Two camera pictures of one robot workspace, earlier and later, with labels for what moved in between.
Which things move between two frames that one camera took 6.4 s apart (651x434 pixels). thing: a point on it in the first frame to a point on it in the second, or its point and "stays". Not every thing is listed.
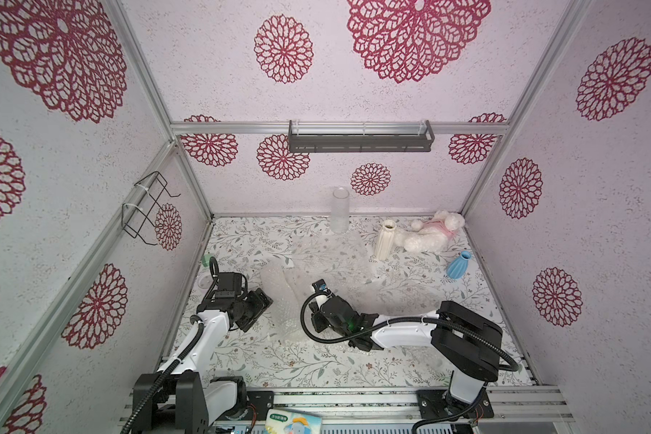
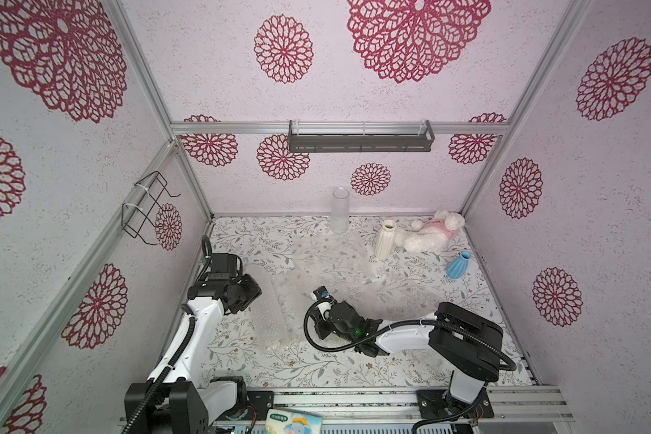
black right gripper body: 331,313 stays
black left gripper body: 250,308 to 247,291
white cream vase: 384,248 stays
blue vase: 457,267 stays
